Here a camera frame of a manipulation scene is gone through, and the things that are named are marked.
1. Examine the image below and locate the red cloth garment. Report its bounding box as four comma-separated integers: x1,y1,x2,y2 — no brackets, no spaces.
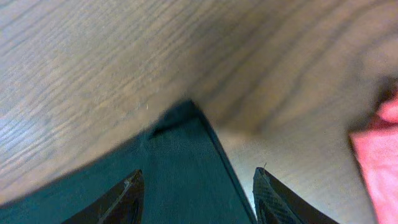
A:
349,93,397,224

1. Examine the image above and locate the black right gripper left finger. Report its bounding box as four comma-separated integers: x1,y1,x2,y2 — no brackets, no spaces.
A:
64,169,144,224

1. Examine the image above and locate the plain black t-shirt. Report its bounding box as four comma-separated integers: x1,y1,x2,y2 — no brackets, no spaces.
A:
1,100,256,223

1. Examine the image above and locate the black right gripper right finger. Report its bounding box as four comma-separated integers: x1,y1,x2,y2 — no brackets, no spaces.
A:
252,167,337,224

